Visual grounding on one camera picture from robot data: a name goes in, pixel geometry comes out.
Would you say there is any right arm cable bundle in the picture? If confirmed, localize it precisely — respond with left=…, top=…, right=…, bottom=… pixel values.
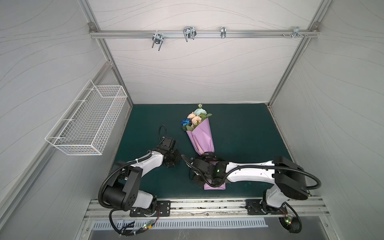
left=278, top=201, right=303, bottom=234

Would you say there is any metal U-bolt clamp left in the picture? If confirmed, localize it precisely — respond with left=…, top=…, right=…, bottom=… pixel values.
left=152, top=33, right=164, bottom=51

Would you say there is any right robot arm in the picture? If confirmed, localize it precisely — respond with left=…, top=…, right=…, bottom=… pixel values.
left=182, top=155, right=322, bottom=209

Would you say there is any metal U-bolt clamp middle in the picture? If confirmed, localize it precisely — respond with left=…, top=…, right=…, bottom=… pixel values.
left=183, top=26, right=197, bottom=42

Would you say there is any pink purple wrapping paper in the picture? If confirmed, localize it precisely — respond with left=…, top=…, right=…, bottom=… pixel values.
left=182, top=119, right=226, bottom=190

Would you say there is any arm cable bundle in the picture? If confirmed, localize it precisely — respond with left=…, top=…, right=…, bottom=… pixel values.
left=108, top=208, right=160, bottom=237
left=278, top=201, right=303, bottom=234

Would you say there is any aluminium crossbar rail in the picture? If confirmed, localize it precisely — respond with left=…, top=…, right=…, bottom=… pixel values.
left=90, top=29, right=321, bottom=39

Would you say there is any white vent grille strip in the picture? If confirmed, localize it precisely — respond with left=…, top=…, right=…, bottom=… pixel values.
left=92, top=217, right=268, bottom=231

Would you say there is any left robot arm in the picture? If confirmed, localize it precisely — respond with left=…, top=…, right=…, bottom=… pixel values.
left=98, top=137, right=181, bottom=214

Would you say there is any metal bolt clamp right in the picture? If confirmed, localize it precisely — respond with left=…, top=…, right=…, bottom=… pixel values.
left=282, top=27, right=309, bottom=39

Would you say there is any metal u-bolt clamp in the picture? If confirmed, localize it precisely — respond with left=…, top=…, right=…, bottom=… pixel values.
left=152, top=33, right=164, bottom=51
left=183, top=26, right=197, bottom=42

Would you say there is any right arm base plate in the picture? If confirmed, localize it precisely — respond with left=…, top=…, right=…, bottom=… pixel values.
left=245, top=199, right=288, bottom=216

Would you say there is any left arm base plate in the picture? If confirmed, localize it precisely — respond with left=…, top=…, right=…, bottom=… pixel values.
left=130, top=200, right=171, bottom=218

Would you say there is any blue fake flower stem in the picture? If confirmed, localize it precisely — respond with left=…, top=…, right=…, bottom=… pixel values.
left=181, top=119, right=192, bottom=127

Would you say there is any green table mat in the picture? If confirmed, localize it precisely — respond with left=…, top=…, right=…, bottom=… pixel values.
left=115, top=104, right=290, bottom=198

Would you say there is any peach fake flower stem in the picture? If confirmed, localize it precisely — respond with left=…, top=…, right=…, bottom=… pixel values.
left=188, top=113, right=202, bottom=126

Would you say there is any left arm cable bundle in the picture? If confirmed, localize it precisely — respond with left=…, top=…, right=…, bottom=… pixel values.
left=108, top=208, right=160, bottom=237

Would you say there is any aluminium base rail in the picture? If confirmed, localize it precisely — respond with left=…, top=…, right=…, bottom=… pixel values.
left=84, top=197, right=331, bottom=220

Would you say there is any metal bracket clamp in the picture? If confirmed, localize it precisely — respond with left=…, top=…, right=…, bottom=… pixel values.
left=221, top=27, right=227, bottom=39

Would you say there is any white wire basket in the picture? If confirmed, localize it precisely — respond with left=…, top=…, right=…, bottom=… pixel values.
left=45, top=80, right=128, bottom=156

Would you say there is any mint fake flower stem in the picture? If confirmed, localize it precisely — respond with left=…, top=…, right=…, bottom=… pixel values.
left=194, top=104, right=212, bottom=121

